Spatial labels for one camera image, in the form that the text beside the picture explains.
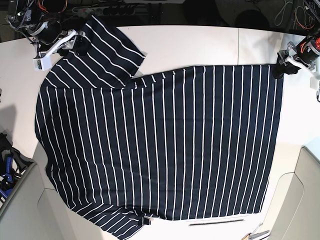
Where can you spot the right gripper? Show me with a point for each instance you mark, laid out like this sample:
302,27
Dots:
65,45

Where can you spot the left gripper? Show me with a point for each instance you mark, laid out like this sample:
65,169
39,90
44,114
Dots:
303,55

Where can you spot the navy white striped T-shirt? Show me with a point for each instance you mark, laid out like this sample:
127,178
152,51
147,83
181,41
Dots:
189,143

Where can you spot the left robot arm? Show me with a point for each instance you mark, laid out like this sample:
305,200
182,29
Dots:
312,7

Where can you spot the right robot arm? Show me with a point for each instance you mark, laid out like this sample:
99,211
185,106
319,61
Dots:
40,22

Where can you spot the blue black items in bin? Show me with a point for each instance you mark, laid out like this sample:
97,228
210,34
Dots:
12,166

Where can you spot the right beige chair back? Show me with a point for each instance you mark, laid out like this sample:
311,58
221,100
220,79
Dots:
294,211

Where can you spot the beige chair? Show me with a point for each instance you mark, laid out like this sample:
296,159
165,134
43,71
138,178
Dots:
294,211
33,212

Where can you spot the grey tool at bottom edge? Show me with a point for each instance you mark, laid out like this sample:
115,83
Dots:
256,234

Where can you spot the left beige chair back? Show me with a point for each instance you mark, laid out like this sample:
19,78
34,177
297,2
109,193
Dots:
33,212

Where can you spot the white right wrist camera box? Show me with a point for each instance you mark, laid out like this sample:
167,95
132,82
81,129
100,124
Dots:
42,63

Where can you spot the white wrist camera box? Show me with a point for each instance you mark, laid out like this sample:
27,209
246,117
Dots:
315,81
42,63

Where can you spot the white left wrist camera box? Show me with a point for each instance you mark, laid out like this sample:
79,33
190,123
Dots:
315,81

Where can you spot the table cable slot grommet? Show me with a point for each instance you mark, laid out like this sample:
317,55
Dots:
225,221

